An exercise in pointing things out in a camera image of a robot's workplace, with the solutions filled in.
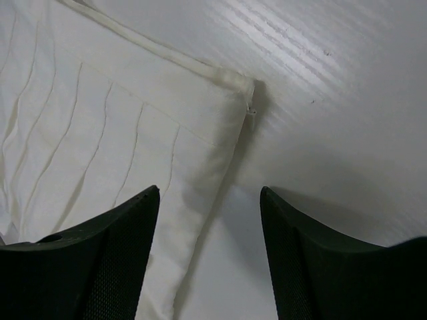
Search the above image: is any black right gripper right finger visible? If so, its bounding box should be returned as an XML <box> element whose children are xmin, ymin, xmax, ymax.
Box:
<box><xmin>260</xmin><ymin>187</ymin><xmax>426</xmax><ymax>319</ymax></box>

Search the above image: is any white pleated skirt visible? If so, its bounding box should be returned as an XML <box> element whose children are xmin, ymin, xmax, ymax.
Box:
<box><xmin>1</xmin><ymin>1</ymin><xmax>254</xmax><ymax>319</ymax></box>

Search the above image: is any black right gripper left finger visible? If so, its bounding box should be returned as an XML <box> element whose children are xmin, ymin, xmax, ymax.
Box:
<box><xmin>1</xmin><ymin>186</ymin><xmax>160</xmax><ymax>319</ymax></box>

